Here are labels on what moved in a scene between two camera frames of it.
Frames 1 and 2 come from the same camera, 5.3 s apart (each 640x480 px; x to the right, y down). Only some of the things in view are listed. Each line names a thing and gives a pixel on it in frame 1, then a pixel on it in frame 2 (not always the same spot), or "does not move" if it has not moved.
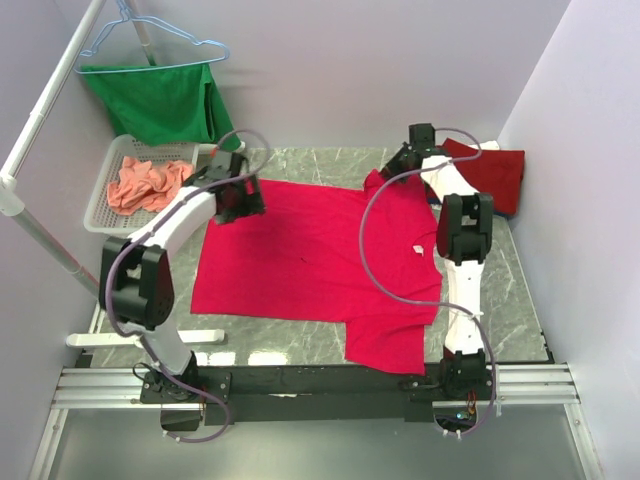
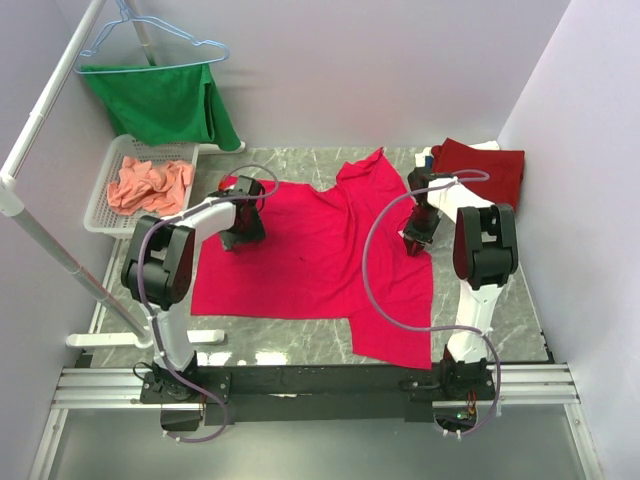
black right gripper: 392,167 → 421,239
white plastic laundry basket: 100,217 does not move
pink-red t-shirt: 360,252 does not move
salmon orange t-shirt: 144,186 does not move
